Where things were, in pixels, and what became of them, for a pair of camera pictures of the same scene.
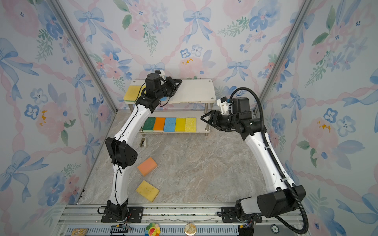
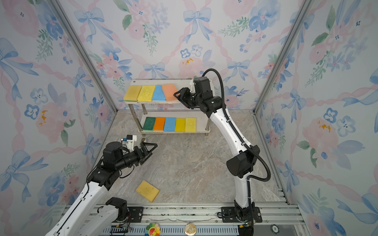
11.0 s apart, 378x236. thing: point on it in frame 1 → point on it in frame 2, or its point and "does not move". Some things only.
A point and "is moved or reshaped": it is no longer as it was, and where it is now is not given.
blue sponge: x=170 y=124 does not move
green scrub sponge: x=149 y=124 does not move
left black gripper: x=174 y=87 → x=142 y=155
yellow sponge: x=180 y=126 does not move
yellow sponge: x=132 y=93 does not move
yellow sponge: x=190 y=125 does not move
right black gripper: x=213 y=114 → x=184 y=94
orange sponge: x=159 y=123 does not move
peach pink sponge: x=147 y=166 is moved or reshaped
